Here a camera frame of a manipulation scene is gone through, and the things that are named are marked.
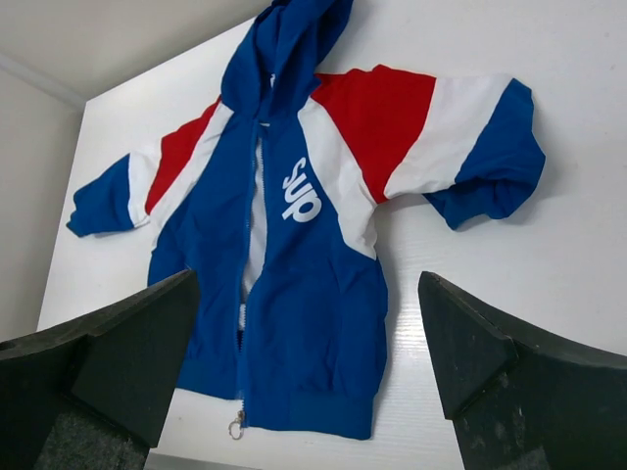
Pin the blue red white hooded jacket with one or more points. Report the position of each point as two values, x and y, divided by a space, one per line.
269 195

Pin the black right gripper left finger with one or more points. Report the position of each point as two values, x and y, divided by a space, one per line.
94 392

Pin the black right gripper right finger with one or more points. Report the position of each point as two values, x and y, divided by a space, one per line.
521 397

